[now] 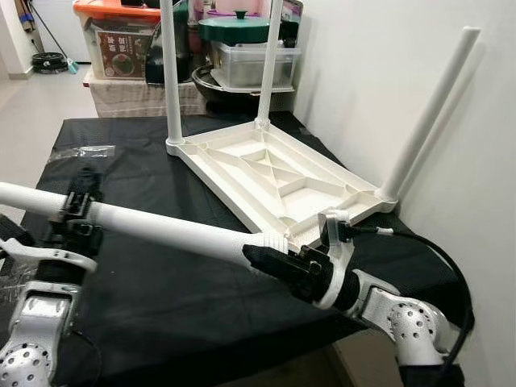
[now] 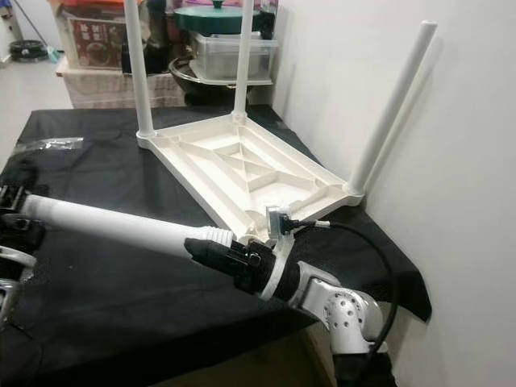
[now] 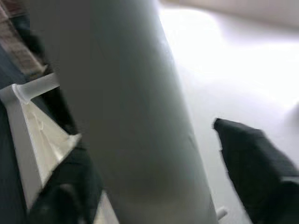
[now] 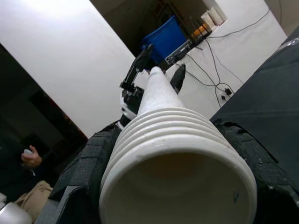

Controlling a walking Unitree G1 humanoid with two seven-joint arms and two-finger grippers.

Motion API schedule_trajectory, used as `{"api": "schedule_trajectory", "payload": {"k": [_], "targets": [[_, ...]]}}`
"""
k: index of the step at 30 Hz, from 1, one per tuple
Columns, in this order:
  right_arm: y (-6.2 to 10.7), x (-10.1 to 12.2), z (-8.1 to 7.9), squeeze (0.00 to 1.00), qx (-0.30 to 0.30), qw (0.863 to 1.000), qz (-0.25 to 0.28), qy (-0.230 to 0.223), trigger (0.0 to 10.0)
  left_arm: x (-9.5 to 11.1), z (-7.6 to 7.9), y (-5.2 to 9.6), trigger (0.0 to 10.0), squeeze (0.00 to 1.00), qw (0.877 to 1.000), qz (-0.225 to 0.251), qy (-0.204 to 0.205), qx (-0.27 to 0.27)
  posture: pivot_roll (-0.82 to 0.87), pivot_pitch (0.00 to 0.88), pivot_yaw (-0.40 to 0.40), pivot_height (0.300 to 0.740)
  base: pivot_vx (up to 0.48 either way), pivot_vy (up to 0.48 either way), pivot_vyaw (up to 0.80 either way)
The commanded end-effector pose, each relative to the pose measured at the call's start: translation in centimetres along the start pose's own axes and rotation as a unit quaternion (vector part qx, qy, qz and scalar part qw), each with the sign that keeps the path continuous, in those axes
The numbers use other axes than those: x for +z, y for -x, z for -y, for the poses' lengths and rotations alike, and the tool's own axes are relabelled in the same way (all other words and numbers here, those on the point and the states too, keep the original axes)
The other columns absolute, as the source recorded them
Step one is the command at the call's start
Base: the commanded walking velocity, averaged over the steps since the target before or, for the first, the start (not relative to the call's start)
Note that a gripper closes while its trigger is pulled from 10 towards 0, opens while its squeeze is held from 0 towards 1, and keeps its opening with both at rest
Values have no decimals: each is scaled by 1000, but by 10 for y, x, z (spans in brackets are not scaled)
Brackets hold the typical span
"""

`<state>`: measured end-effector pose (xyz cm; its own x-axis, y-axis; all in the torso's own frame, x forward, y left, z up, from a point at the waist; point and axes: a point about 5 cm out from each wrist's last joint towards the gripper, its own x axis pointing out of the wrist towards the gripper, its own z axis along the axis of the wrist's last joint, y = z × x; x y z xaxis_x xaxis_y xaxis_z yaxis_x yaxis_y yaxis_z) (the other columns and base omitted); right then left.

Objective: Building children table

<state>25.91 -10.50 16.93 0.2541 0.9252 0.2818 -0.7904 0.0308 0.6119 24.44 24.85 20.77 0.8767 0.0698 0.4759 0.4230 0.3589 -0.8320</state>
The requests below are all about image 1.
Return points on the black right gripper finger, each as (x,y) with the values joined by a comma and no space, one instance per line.
(266,260)

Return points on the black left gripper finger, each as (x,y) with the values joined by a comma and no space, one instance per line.
(83,185)

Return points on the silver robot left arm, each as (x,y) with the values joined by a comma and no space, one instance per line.
(32,339)

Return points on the flat clear plastic wrap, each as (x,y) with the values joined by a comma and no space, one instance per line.
(81,151)

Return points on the patterned cloth covered stand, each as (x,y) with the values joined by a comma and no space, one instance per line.
(129,98)

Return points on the black tablecloth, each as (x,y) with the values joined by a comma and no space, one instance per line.
(161,306)

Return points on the teal head broom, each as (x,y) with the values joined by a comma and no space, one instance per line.
(72,68)

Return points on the orange-lid storage box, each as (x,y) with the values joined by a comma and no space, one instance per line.
(121,48)

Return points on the black wok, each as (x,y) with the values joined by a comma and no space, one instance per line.
(226,97)

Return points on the white appliance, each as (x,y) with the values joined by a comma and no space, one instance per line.
(56,16)

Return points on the clear plastic container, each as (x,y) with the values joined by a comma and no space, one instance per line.
(242,66)

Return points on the green pot lid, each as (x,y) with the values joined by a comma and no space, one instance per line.
(234,31)

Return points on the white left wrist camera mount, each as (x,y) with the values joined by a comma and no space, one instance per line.
(56,256)

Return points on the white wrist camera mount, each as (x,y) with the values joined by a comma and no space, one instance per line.
(56,256)
(337,242)

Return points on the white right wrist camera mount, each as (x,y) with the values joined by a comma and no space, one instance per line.
(337,242)

